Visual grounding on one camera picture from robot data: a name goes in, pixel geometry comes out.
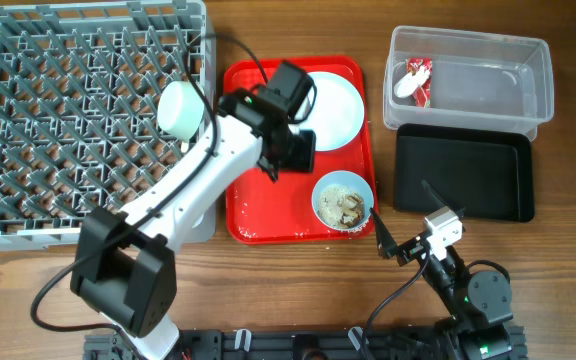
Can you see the white napkin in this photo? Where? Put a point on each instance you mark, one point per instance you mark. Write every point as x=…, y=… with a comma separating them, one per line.
x=408, y=84

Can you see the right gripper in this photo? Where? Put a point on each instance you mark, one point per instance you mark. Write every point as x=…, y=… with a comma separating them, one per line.
x=409, y=250

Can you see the red plastic tray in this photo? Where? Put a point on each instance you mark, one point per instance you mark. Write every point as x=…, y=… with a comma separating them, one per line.
x=259, y=211

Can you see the light blue plate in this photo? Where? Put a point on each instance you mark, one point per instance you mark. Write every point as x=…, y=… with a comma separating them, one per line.
x=335, y=115

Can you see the grey dishwasher rack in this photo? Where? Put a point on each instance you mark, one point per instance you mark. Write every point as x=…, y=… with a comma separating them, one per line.
x=79, y=88

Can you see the green bowl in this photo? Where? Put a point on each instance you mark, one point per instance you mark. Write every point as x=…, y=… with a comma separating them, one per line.
x=180, y=110

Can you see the black tray bin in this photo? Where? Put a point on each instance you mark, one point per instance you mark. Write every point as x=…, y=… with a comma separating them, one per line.
x=488, y=173

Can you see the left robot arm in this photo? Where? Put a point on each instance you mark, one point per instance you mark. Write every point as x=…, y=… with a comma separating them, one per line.
x=125, y=262

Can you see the blue bowl with food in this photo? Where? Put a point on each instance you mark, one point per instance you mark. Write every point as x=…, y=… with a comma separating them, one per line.
x=341, y=200

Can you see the clear plastic bin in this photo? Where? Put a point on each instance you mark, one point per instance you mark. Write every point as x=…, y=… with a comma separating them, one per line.
x=479, y=80

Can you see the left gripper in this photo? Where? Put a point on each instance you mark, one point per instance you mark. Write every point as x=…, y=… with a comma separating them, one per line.
x=305, y=159

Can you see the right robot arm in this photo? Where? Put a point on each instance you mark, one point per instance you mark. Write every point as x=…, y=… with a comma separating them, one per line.
x=477, y=295

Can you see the red snack wrapper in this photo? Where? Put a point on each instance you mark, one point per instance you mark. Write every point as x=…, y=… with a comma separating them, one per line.
x=422, y=95

